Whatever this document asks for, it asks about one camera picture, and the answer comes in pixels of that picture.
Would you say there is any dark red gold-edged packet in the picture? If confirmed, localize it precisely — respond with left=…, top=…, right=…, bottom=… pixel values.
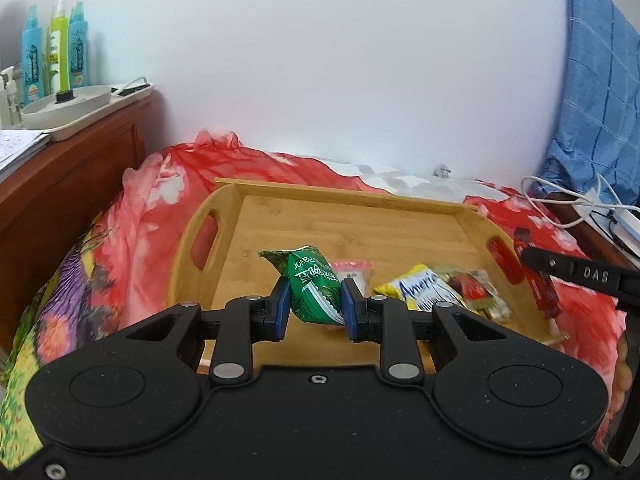
left=444, top=271, right=493, bottom=311

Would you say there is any long red snack packet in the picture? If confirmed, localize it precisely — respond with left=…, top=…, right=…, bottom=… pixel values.
left=486, top=239, right=557, bottom=317

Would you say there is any white pump bottle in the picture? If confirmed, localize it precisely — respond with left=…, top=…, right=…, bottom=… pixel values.
left=0, top=66, right=24, bottom=129

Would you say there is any stack of papers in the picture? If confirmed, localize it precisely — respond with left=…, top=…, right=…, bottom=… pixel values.
left=0, top=128, right=52, bottom=182

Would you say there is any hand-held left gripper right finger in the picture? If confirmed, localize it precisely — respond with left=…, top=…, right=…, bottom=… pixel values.
left=341, top=279, right=543, bottom=387

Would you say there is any blue plaid cloth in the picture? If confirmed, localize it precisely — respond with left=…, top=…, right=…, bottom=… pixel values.
left=530, top=0, right=640, bottom=207

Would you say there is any pink snack packet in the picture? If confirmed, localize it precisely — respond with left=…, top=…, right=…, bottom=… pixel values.
left=329, top=259, right=375, bottom=284

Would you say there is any white power strip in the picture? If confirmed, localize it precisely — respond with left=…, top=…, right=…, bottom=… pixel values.
left=612, top=207, right=640, bottom=252

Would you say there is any yellow snack packet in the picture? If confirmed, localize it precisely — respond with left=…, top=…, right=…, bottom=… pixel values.
left=374, top=262, right=467, bottom=314

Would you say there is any wooden tray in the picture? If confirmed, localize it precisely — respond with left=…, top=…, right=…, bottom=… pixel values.
left=167, top=177, right=569, bottom=369

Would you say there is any green snack packet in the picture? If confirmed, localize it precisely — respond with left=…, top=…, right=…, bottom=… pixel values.
left=257, top=244, right=347, bottom=329

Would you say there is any wooden bed frame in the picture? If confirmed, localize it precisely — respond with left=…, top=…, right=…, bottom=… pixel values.
left=547, top=200, right=640, bottom=273

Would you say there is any blue spray bottle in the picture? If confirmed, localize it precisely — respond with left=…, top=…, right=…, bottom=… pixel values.
left=69, top=1, right=90, bottom=89
left=21, top=5, right=47, bottom=107

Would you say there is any cream snack wrapper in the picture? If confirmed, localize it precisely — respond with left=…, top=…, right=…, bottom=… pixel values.
left=470, top=270, right=514, bottom=322

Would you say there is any beige rectangular tray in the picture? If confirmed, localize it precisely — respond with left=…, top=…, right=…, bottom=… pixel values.
left=42, top=81, right=156, bottom=144

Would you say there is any white cable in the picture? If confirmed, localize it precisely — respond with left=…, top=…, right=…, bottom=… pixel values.
left=520, top=174, right=640, bottom=227

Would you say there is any red-brown wooden cabinet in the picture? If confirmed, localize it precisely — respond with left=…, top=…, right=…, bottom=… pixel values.
left=0, top=94, right=167, bottom=353

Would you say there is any green spray bottle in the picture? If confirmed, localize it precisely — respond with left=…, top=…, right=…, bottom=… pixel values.
left=47, top=0, right=71, bottom=97

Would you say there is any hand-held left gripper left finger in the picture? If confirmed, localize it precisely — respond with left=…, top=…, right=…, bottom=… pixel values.
left=120, top=277, right=292, bottom=387

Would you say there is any white oval dish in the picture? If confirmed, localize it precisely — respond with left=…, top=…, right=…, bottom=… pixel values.
left=20, top=85, right=114, bottom=131

